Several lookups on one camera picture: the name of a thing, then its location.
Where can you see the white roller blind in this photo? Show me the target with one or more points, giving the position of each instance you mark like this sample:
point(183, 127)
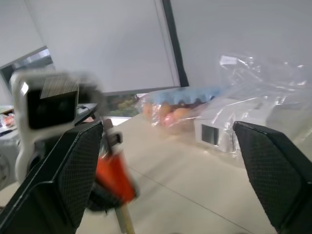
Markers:
point(104, 41)

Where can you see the orange hex key holder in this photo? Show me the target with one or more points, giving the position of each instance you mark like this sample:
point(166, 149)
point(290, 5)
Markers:
point(114, 175)

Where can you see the blue egg tray in bag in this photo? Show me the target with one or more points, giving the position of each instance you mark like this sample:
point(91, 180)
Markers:
point(185, 93)

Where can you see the black window frame post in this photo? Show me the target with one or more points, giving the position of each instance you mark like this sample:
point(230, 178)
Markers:
point(175, 44)

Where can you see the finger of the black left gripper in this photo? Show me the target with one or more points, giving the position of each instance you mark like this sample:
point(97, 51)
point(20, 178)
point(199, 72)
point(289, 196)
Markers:
point(102, 200)

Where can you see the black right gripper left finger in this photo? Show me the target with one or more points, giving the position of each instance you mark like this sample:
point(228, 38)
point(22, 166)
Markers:
point(73, 165)

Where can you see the white box with square window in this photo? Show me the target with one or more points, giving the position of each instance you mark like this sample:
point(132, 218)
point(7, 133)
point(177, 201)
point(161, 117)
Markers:
point(219, 126)

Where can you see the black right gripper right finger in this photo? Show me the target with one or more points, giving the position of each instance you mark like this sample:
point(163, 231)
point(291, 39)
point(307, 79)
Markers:
point(273, 170)

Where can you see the long silver hex key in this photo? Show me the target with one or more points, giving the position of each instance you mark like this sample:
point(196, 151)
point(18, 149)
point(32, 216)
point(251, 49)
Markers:
point(125, 221)

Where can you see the orange packet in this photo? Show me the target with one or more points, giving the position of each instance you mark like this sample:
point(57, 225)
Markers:
point(8, 120)

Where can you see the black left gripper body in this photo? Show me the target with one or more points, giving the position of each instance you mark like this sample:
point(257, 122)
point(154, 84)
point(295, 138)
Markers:
point(46, 150)

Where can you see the clear plastic bag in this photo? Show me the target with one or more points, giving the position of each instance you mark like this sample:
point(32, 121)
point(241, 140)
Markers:
point(268, 80)

